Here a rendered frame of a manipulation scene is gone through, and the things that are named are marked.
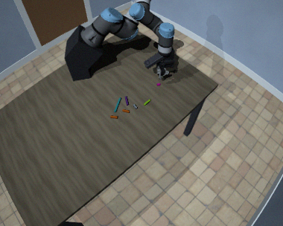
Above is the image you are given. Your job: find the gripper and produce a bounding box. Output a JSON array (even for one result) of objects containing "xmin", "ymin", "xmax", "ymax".
[{"xmin": 156, "ymin": 48, "xmax": 175, "ymax": 79}]

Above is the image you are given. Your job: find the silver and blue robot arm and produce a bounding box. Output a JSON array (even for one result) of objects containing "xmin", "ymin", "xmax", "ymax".
[{"xmin": 81, "ymin": 0, "xmax": 174, "ymax": 69}]

